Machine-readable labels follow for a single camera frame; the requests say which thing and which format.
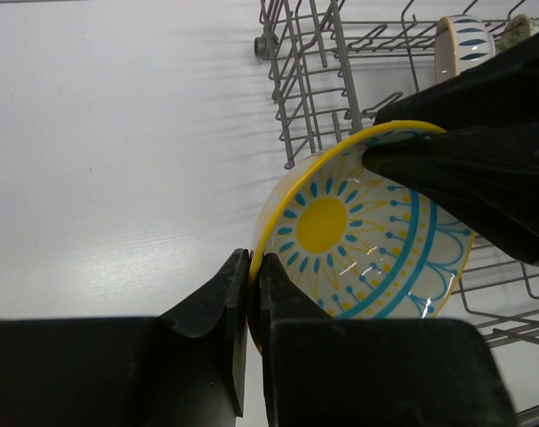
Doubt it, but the white bowl with patterned outside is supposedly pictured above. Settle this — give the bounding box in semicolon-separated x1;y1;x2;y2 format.
434;14;496;84

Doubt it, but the teal bowl with yellow centre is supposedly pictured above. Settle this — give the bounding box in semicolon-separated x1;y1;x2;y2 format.
247;120;475;342

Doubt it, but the leaf and flower pattern bowl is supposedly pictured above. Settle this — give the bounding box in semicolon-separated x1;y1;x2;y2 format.
496;14;539;53

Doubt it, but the grey wire dish rack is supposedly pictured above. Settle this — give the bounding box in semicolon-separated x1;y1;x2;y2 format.
253;1;539;426

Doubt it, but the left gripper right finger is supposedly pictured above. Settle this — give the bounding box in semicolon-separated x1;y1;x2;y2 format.
258;254;518;426

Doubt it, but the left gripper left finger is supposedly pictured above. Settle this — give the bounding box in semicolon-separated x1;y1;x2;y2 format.
0;249;250;426

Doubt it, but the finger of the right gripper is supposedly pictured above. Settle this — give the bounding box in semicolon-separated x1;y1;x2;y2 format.
362;121;539;266
374;33;539;131

